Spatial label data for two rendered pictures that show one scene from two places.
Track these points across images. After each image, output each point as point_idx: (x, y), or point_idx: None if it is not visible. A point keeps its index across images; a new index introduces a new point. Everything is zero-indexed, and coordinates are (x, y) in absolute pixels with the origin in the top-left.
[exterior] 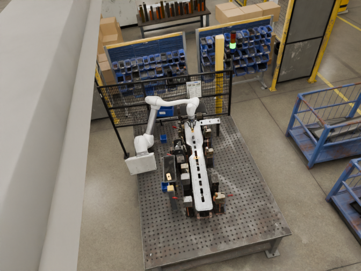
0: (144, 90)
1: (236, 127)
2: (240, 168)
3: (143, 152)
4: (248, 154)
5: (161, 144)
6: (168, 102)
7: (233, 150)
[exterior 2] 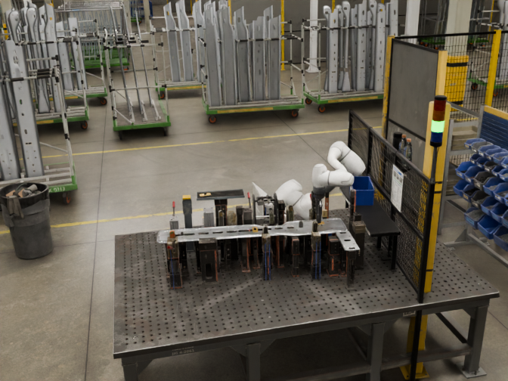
0: (368, 146)
1: (378, 309)
2: (259, 309)
3: (272, 197)
4: (298, 320)
5: None
6: (330, 157)
7: (306, 303)
